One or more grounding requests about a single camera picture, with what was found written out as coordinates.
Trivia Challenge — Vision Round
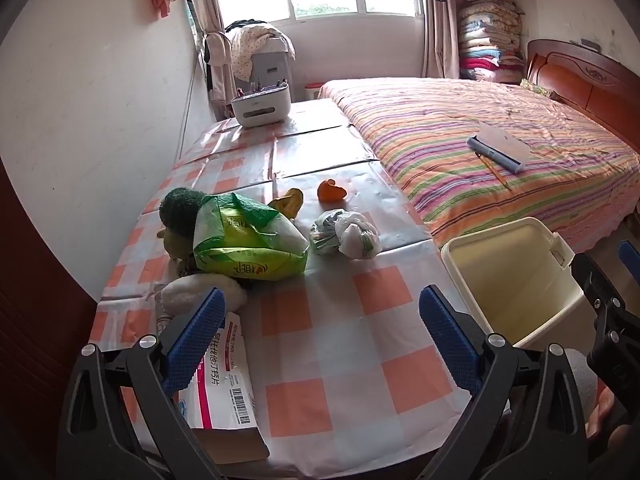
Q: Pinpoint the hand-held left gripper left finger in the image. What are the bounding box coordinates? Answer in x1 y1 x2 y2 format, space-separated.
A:
57 287 231 480

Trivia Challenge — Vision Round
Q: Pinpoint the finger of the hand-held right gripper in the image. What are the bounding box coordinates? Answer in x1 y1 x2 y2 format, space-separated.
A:
617 239 640 281
570 252 628 321

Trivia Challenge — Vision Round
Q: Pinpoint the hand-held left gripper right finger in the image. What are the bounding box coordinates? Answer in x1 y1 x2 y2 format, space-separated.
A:
419 285 588 480

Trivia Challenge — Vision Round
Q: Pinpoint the cream plastic trash bin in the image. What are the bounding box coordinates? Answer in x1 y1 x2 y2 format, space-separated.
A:
440 216 588 356

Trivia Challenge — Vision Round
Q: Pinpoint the yellow wrapper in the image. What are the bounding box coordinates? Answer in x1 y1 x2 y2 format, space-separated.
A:
268 188 304 220

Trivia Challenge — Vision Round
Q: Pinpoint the person's right hand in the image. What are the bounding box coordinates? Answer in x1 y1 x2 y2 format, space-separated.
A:
587 390 636 456

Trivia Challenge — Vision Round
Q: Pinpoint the white red medicine box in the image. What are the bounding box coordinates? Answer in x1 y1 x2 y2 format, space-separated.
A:
177 311 271 463

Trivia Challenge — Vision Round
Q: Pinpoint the orange checkered tablecloth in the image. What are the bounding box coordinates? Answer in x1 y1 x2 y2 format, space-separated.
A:
87 99 481 480

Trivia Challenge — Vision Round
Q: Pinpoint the green plastic bag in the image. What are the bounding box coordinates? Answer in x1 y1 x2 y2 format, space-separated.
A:
192 192 310 282

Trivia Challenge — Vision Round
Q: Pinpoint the dark green plush toy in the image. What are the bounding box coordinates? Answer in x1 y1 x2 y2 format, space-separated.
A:
159 187 211 272

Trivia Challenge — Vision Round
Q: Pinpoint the knotted white plastic bag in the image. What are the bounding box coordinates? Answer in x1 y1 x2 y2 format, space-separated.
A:
308 209 382 260

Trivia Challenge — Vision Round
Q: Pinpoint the yellow pencil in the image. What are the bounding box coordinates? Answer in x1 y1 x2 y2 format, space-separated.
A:
475 151 512 191

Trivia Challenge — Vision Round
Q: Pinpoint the dark red wooden door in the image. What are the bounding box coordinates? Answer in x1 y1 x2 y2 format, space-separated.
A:
0 160 98 480

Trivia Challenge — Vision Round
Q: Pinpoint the blue white pen case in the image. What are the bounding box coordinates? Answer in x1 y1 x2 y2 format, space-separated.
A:
466 120 531 173

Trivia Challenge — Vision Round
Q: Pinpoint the striped bed blanket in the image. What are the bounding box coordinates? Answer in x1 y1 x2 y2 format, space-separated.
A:
318 77 640 256

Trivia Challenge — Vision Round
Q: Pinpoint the wooden bed headboard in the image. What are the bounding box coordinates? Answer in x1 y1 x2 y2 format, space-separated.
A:
525 38 640 153

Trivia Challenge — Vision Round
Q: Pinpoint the orange peel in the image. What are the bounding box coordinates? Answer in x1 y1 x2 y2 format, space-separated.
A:
317 178 348 204

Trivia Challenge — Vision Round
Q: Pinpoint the floral pillow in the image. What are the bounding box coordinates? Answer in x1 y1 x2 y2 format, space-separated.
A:
520 78 556 98

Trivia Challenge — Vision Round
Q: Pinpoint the white desk organizer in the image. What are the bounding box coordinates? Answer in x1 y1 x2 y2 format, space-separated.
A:
230 77 292 128

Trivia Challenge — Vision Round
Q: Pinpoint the stack of folded quilts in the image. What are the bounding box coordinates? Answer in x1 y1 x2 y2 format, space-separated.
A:
457 0 526 83

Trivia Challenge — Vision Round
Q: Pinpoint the white floor appliance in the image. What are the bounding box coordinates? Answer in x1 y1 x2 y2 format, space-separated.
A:
248 40 296 106

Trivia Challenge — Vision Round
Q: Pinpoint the polka dot cloth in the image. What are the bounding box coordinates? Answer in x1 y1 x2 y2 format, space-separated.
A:
226 20 296 81

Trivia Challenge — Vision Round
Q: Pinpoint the thin wall cable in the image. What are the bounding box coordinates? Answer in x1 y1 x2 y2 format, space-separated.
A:
179 35 200 146

